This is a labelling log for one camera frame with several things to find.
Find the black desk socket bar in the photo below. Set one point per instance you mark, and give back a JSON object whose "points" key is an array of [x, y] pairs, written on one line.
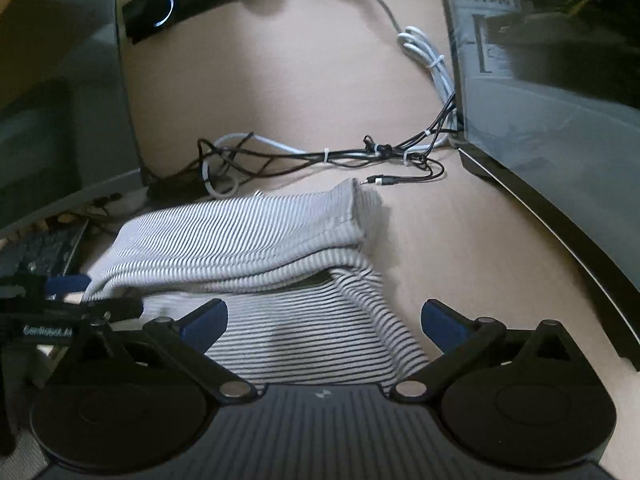
{"points": [[145, 12]]}

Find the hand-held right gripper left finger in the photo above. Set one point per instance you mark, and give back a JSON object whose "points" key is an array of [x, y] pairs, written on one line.
{"points": [[207, 324]]}

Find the striped shirt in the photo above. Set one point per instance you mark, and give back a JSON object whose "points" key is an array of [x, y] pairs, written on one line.
{"points": [[225, 245]]}

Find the computer monitor on left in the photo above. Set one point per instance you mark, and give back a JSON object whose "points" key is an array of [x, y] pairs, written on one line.
{"points": [[60, 110]]}

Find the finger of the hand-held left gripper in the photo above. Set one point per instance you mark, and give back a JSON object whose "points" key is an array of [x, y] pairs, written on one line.
{"points": [[120, 308], [65, 285]]}

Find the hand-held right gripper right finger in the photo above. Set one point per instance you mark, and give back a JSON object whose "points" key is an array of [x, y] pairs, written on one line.
{"points": [[442, 329]]}

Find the black keyboard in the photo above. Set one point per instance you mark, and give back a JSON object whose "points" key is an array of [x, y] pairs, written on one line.
{"points": [[45, 250]]}

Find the black power adapter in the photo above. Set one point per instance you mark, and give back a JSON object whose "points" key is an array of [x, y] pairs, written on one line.
{"points": [[175, 187]]}

